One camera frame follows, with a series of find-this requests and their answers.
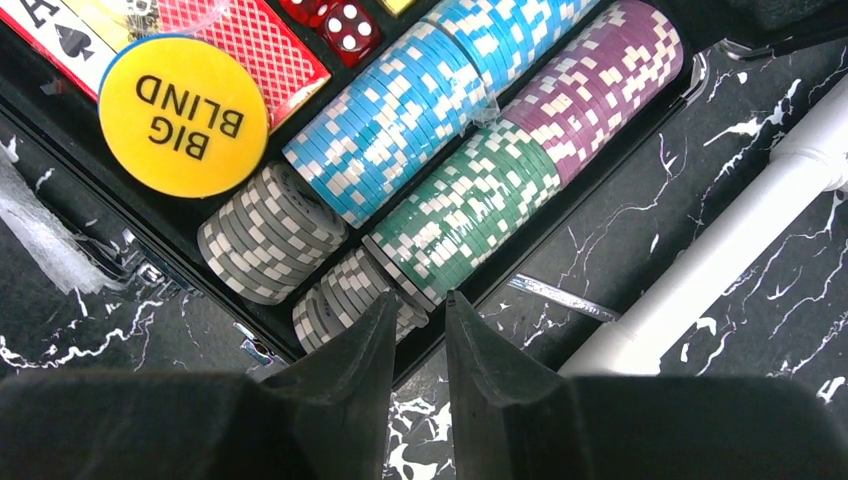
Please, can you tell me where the white PVC pipe frame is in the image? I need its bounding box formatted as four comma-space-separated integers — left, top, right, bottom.
506, 69, 848, 379

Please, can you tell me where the light blue poker chip stack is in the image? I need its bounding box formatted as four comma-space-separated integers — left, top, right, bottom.
283, 1, 593, 227

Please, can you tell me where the green poker chip stack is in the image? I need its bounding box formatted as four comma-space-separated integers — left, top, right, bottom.
370, 120, 560, 304

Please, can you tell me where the white-grey poker chip stack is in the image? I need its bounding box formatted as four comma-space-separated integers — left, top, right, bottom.
292, 247, 429, 353
196, 162, 348, 305

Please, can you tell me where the black poker set case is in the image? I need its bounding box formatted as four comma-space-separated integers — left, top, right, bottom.
0, 0, 848, 389

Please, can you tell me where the yellow big blind button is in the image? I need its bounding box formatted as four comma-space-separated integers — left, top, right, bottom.
97, 35, 270, 199

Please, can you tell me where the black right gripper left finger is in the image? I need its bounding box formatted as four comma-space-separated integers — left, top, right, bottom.
1, 293, 399, 479

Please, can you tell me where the red dice row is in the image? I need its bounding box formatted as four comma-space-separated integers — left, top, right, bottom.
280, 0, 382, 68

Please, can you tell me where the red playing card deck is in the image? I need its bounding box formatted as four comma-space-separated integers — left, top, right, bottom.
0, 0, 333, 134

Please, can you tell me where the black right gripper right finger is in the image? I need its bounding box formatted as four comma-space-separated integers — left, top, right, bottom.
445, 292, 847, 479

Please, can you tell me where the purple poker chip stack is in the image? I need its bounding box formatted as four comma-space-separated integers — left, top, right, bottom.
501, 1, 684, 184

